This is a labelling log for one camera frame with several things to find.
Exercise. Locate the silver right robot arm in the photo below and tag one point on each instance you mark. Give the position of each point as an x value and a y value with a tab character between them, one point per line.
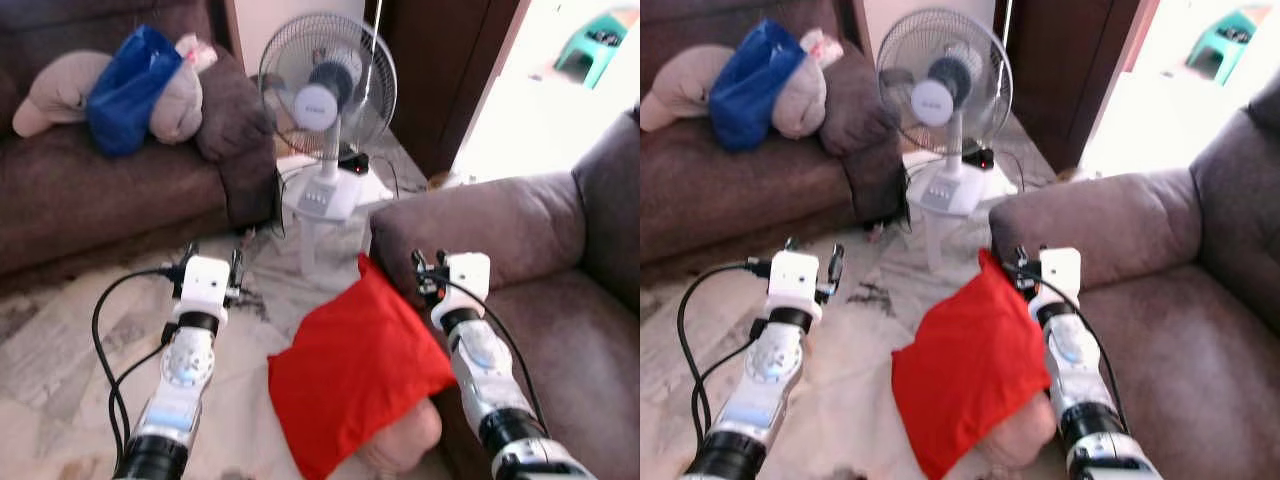
490	370
1080	365

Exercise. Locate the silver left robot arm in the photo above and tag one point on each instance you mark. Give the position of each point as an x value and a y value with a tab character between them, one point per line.
770	370
185	365

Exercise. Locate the dark brown fabric sofa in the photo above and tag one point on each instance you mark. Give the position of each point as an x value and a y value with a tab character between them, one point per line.
90	195
730	190

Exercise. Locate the grey-brown fabric sofa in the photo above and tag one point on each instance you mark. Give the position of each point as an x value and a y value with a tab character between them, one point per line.
1190	300
560	300

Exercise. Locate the pink pillow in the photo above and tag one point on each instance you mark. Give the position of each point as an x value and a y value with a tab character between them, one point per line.
410	440
1025	435

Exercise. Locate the beige pillow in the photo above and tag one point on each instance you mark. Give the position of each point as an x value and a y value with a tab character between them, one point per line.
680	85
60	90

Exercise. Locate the white plastic stool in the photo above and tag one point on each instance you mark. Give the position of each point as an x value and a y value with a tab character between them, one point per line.
320	245
940	235

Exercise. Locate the black power plug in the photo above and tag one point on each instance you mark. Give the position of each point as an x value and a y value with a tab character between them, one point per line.
985	158
353	160

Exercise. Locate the blue bag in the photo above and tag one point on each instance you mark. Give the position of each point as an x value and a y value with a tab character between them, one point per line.
750	90
128	95

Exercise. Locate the white table fan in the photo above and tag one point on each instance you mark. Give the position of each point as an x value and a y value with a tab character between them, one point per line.
938	100
322	105

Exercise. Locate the dark wooden door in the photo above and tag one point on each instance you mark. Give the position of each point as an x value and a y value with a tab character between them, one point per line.
440	70
1070	70

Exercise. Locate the pink white cloth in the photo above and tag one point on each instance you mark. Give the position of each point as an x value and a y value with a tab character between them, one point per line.
197	50
822	45

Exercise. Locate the green plastic stool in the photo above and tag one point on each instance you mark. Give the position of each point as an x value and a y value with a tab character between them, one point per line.
1220	40
595	45

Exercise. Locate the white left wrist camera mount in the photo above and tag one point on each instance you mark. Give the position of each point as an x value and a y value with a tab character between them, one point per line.
205	282
793	278

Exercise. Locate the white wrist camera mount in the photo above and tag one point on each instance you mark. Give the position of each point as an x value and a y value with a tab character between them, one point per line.
793	278
1061	272
468	278
205	282

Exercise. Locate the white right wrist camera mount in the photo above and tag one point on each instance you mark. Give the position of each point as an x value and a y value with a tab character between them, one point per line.
468	278
1061	272

